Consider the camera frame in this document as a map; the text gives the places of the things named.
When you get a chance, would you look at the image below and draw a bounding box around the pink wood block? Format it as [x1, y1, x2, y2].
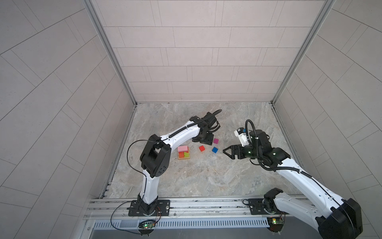
[177, 145, 189, 152]

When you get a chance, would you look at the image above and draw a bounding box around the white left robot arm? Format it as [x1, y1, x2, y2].
[133, 109, 222, 216]

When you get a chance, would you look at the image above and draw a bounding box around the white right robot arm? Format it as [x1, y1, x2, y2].
[228, 127, 363, 239]

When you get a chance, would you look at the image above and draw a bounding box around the right circuit board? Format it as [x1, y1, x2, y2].
[267, 217, 284, 227]

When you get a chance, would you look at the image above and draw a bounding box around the circuit board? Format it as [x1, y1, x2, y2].
[267, 217, 284, 227]
[138, 220, 156, 230]

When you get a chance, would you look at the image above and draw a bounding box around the left circuit board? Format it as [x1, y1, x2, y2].
[138, 220, 156, 230]

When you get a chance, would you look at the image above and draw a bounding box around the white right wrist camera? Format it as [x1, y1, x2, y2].
[234, 127, 249, 147]

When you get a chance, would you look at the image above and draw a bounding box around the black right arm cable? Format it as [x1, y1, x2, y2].
[245, 119, 356, 239]

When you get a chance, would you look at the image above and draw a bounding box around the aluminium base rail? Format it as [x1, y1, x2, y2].
[85, 195, 299, 231]

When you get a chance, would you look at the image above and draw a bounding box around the aluminium corner post left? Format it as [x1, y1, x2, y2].
[83, 0, 137, 107]

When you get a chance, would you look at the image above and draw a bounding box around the aluminium corner post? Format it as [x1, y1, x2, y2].
[83, 0, 137, 107]
[271, 0, 336, 105]

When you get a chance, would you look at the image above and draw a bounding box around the aluminium corner post right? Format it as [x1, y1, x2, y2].
[271, 0, 336, 105]

